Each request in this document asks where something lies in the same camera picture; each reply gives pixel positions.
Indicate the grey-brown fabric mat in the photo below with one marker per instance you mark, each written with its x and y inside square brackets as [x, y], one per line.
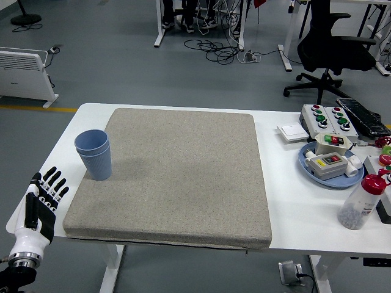
[189, 177]

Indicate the red cloth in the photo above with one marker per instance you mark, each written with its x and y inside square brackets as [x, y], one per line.
[259, 2]

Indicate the white power strip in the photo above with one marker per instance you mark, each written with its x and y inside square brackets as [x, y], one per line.
[250, 56]

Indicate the beige green-red button switch box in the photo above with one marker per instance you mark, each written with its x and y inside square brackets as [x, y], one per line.
[330, 146]

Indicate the red valve handwheel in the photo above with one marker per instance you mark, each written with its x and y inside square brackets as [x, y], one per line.
[383, 142]

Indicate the grey four-button control box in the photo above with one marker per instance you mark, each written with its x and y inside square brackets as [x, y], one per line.
[311, 123]
[346, 132]

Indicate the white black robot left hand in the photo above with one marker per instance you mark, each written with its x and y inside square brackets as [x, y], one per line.
[30, 238]

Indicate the black round stand base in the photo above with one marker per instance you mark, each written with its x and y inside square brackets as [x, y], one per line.
[26, 19]

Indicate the blue round plate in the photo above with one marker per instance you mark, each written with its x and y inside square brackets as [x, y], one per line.
[339, 181]

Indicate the black table control panel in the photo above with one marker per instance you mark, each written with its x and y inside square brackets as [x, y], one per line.
[375, 262]

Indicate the white plastic pipe fitting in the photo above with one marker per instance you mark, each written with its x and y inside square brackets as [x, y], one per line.
[353, 164]

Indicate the seated person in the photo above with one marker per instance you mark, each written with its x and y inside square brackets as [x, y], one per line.
[168, 12]
[210, 22]

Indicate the white table leg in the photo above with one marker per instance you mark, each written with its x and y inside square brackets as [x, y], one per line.
[111, 268]
[320, 274]

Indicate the white wall switch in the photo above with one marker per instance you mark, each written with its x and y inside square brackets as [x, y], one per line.
[292, 130]

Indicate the silver floor socket box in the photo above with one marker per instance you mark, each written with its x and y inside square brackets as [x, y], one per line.
[288, 273]

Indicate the grey switch box yellow label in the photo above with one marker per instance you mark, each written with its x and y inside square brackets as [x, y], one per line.
[325, 169]

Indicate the black office chair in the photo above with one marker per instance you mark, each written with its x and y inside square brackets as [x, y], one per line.
[330, 52]

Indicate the black wrapped keyboard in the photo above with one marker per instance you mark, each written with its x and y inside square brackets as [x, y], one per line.
[363, 116]

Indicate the grey emergency stop button box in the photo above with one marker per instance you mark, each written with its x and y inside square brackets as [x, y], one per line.
[385, 207]

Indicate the small floor power socket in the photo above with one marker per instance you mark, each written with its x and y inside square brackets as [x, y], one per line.
[55, 48]

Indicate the green plastic part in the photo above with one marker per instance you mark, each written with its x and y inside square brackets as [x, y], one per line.
[387, 150]

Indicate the blue ribbed plastic cup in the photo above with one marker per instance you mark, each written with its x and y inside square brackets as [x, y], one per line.
[97, 168]
[91, 140]

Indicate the clear bottle red cap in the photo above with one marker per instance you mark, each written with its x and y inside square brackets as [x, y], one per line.
[355, 207]

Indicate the white electric panel heater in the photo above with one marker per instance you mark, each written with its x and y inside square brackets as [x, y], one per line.
[21, 76]

